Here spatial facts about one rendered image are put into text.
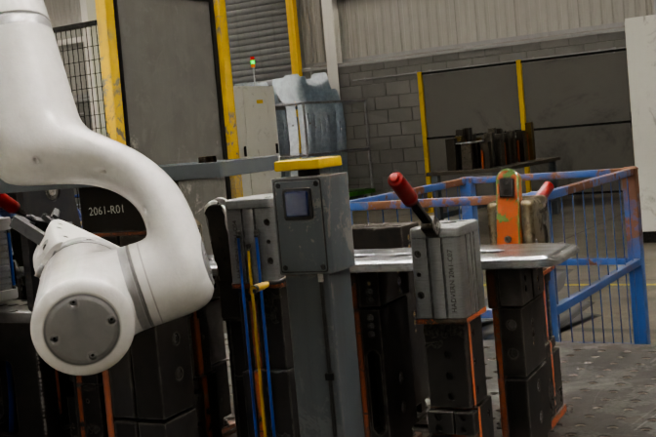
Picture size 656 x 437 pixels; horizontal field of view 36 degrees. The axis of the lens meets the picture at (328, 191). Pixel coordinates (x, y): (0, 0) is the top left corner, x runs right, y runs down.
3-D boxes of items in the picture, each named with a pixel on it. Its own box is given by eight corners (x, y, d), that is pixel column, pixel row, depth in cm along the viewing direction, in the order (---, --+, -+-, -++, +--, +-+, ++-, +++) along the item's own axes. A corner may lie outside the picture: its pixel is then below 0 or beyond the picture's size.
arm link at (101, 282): (123, 227, 94) (26, 258, 93) (127, 262, 82) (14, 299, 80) (151, 308, 96) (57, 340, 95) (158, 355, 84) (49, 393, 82)
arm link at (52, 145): (128, 19, 100) (224, 308, 94) (-32, 66, 98) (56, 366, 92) (116, -20, 91) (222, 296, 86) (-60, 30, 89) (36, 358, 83)
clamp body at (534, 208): (576, 410, 167) (558, 192, 165) (554, 437, 154) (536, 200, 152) (513, 407, 172) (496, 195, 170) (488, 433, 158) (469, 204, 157)
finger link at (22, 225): (4, 231, 100) (12, 220, 106) (75, 265, 102) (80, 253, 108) (10, 220, 100) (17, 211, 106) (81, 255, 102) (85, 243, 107)
